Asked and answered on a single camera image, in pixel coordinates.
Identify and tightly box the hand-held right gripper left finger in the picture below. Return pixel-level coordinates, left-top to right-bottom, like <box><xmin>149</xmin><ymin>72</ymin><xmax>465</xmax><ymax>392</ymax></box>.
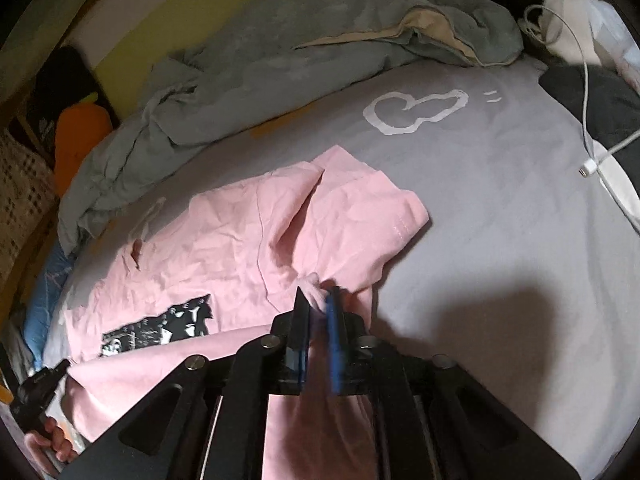
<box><xmin>60</xmin><ymin>286</ymin><xmax>313</xmax><ymax>480</ymax></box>

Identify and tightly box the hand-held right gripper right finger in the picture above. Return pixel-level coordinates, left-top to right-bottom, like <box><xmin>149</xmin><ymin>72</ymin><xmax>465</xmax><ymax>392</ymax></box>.
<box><xmin>325</xmin><ymin>286</ymin><xmax>583</xmax><ymax>480</ymax></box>

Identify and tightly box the pink printed t-shirt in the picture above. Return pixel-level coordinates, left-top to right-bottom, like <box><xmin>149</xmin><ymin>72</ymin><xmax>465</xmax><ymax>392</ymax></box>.
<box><xmin>60</xmin><ymin>145</ymin><xmax>431</xmax><ymax>480</ymax></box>

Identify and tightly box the person's left hand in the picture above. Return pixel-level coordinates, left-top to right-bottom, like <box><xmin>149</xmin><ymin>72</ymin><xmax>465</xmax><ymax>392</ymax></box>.
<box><xmin>22</xmin><ymin>416</ymin><xmax>80</xmax><ymax>477</ymax></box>

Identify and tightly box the blue pillow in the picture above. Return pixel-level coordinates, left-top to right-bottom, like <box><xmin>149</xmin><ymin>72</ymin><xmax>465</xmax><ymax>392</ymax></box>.
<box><xmin>22</xmin><ymin>245</ymin><xmax>76</xmax><ymax>361</ymax></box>

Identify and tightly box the checked pillow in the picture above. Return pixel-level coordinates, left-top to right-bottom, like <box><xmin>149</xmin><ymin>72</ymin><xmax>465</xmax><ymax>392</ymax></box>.
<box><xmin>0</xmin><ymin>127</ymin><xmax>58</xmax><ymax>281</ymax></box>

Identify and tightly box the grey printed bed sheet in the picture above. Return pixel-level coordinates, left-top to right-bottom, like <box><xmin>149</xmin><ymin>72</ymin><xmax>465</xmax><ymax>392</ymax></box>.
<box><xmin>10</xmin><ymin>57</ymin><xmax>638</xmax><ymax>480</ymax></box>

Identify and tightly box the dark printed cloth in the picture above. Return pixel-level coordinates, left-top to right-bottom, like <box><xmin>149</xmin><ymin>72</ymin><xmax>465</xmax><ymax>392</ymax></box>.
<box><xmin>25</xmin><ymin>47</ymin><xmax>121</xmax><ymax>161</ymax></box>

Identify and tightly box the grey-blue blanket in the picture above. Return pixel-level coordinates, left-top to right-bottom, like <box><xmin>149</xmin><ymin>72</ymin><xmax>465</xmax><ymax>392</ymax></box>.
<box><xmin>57</xmin><ymin>0</ymin><xmax>526</xmax><ymax>256</ymax></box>

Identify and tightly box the white cloth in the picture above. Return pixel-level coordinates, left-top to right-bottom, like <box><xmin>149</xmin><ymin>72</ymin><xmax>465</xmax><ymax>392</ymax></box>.
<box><xmin>520</xmin><ymin>0</ymin><xmax>636</xmax><ymax>71</ymax></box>

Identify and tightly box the white charging cable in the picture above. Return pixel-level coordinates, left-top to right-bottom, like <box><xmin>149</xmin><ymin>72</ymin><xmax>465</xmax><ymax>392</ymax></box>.
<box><xmin>522</xmin><ymin>0</ymin><xmax>640</xmax><ymax>178</ymax></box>

